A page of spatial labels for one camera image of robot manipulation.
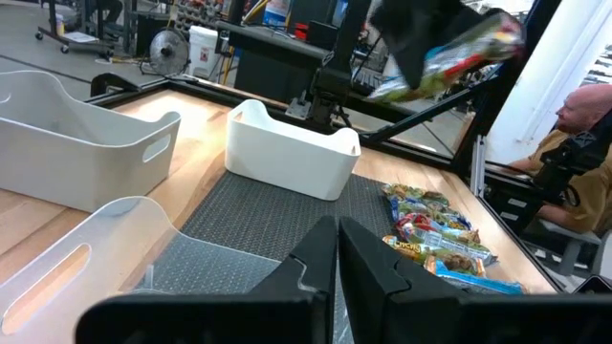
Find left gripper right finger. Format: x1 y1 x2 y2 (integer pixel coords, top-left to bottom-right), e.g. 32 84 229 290
339 217 463 344

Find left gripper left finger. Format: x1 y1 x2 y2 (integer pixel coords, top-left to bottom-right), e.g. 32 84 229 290
251 215 339 344

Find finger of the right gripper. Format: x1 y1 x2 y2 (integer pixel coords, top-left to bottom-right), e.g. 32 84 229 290
391 23 431 90

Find green brown wrapper granola bar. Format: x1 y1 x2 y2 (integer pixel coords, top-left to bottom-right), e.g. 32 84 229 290
366 11 527 104

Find green orange wrapper granola bar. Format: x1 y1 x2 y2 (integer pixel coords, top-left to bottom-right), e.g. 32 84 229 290
382 233 498 277

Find red green wrapper granola bar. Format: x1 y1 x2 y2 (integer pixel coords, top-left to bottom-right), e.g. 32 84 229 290
394 212 482 246

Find red banded wrapper granola bar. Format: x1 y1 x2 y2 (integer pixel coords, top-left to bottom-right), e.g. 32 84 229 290
389 198 472 230

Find blue wrapper granola bar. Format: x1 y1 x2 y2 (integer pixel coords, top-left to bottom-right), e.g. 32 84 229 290
434 260 526 295

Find dark woven table mat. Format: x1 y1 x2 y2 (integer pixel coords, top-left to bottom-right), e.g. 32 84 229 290
136 170 431 344

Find white plastic bin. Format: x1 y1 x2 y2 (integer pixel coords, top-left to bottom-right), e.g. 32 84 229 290
224 98 362 203

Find black cabinet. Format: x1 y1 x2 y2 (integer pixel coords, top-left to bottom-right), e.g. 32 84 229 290
215 19 339 105

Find blue box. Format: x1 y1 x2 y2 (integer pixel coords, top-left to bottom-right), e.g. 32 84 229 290
261 0 294 29

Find person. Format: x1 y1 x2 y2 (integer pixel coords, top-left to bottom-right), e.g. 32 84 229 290
507 83 612 236

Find black articulated device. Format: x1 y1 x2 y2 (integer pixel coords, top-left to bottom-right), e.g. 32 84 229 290
532 110 612 207

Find clear plastic bin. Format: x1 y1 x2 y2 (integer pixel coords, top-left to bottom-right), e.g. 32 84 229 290
0 195 281 344

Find grey bench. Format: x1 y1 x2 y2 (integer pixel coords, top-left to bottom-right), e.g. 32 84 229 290
523 217 606 278

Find white bucket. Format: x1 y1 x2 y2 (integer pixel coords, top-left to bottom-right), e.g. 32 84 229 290
187 25 220 80

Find small parts shelf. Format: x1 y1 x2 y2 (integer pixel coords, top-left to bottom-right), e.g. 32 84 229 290
170 0 229 35

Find round metal fan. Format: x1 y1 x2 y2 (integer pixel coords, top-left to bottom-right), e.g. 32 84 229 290
146 27 191 77

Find grey plastic bin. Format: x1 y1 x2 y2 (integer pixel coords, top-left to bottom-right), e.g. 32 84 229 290
0 70 183 214

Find wheeled metal cart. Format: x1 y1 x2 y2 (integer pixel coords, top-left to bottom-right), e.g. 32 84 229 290
33 0 126 54

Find black aluminium table frame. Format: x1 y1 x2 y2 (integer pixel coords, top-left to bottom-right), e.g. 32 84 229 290
85 0 565 295

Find yellow hanging cables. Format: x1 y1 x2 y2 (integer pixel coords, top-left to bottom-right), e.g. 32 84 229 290
220 0 272 74

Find black frame bracket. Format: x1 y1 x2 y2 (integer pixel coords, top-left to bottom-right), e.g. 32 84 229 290
89 71 142 98

